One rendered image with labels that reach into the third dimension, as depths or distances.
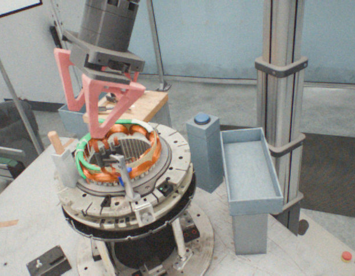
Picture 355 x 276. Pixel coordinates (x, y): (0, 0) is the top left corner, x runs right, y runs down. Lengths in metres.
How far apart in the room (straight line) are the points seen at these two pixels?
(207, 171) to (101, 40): 0.75
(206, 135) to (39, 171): 0.72
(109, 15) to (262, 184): 0.55
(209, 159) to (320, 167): 1.47
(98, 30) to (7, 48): 3.09
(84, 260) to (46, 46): 2.35
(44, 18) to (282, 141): 2.34
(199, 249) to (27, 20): 2.55
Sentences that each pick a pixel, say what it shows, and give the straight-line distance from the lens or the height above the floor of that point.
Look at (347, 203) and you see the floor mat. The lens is 2.25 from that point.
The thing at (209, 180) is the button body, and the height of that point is 0.84.
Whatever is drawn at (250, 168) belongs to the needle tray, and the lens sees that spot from 0.86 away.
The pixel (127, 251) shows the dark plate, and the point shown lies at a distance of 1.05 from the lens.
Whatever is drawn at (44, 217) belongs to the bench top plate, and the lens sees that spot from 1.24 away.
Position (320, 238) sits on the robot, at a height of 0.26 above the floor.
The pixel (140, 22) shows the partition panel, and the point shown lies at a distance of 3.30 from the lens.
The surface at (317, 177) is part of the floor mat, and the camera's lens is 2.37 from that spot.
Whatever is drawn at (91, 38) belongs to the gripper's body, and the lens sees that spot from 0.40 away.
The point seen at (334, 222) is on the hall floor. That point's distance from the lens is 2.15.
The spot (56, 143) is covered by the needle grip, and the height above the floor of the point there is 1.21.
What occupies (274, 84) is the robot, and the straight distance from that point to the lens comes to 0.99.
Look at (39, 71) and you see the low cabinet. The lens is 3.35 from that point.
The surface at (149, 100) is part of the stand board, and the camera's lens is 1.10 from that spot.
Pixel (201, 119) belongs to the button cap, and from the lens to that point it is 1.01.
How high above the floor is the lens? 1.59
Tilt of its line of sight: 36 degrees down
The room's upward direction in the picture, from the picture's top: 10 degrees counter-clockwise
